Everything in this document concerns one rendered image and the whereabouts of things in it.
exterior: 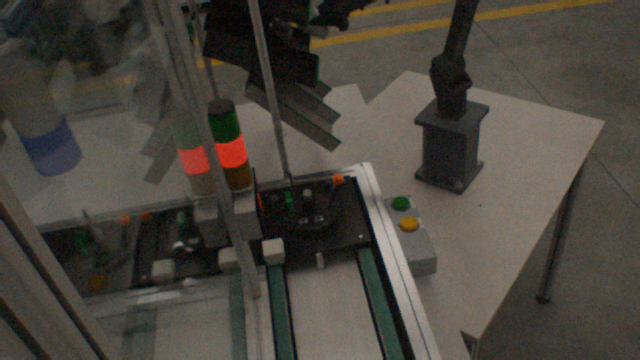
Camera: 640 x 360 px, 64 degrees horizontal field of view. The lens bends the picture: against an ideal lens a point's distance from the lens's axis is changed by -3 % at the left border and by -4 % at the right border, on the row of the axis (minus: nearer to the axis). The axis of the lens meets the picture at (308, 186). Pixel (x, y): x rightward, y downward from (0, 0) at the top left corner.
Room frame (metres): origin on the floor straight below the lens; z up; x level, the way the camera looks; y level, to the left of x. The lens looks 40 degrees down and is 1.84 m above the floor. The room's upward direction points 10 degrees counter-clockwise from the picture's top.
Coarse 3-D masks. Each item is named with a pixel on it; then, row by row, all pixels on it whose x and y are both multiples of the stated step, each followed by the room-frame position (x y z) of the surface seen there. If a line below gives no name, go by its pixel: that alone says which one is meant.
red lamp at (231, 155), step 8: (240, 136) 0.73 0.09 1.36; (216, 144) 0.72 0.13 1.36; (224, 144) 0.71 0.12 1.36; (232, 144) 0.71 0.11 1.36; (240, 144) 0.72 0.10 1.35; (224, 152) 0.71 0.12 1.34; (232, 152) 0.71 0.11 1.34; (240, 152) 0.72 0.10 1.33; (224, 160) 0.71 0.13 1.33; (232, 160) 0.71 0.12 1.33; (240, 160) 0.71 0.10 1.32
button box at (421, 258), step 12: (396, 216) 0.88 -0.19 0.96; (420, 216) 0.87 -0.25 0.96; (396, 228) 0.85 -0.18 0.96; (420, 228) 0.83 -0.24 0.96; (408, 240) 0.80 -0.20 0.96; (420, 240) 0.80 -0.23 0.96; (408, 252) 0.77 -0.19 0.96; (420, 252) 0.76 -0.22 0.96; (432, 252) 0.76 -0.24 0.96; (408, 264) 0.74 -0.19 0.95; (420, 264) 0.74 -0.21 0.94; (432, 264) 0.75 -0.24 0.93
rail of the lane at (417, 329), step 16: (368, 176) 1.04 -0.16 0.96; (368, 192) 0.98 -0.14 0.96; (368, 208) 0.93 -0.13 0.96; (384, 208) 0.92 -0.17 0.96; (368, 224) 0.92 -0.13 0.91; (384, 224) 0.87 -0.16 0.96; (384, 240) 0.82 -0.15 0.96; (384, 256) 0.77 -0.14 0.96; (400, 256) 0.76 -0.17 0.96; (384, 272) 0.76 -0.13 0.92; (400, 272) 0.72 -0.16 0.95; (400, 288) 0.68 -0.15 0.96; (400, 304) 0.64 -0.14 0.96; (416, 304) 0.63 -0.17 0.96; (400, 320) 0.62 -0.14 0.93; (416, 320) 0.60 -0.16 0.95; (400, 336) 0.62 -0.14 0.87; (416, 336) 0.56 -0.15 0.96; (432, 336) 0.55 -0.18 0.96; (416, 352) 0.53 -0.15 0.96; (432, 352) 0.52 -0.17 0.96
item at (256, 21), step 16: (192, 0) 1.44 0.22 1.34; (256, 0) 1.12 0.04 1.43; (256, 16) 1.12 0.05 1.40; (256, 32) 1.12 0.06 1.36; (208, 64) 1.44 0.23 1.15; (208, 80) 1.44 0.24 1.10; (272, 80) 1.12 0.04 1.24; (272, 96) 1.12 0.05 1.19; (272, 112) 1.12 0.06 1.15; (288, 176) 1.12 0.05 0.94
